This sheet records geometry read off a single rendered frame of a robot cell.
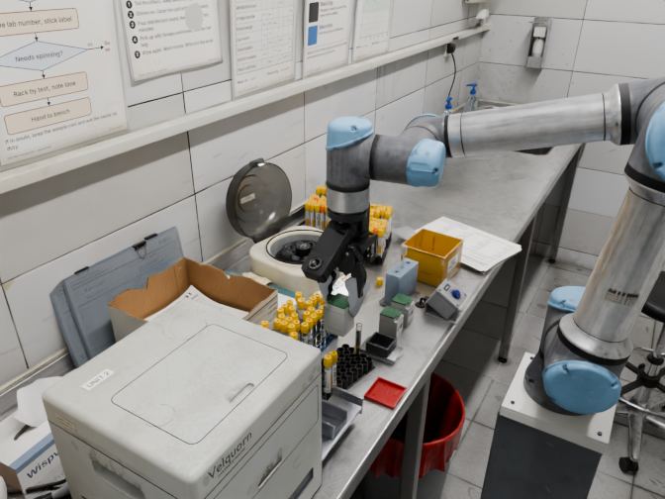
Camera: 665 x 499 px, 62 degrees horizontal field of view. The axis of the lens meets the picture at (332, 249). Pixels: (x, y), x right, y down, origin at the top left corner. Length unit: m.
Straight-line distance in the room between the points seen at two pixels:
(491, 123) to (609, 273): 0.30
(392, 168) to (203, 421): 0.46
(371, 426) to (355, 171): 0.51
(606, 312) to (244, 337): 0.55
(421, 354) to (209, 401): 0.67
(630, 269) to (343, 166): 0.46
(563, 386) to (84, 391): 0.73
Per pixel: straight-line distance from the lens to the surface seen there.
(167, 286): 1.40
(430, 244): 1.67
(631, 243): 0.90
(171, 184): 1.42
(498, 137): 0.98
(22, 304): 1.25
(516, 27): 3.46
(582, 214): 3.62
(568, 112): 0.98
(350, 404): 1.12
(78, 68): 1.21
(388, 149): 0.89
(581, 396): 1.02
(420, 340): 1.36
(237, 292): 1.34
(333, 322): 1.06
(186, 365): 0.83
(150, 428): 0.75
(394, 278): 1.41
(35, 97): 1.17
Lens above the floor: 1.69
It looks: 28 degrees down
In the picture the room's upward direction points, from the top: 1 degrees clockwise
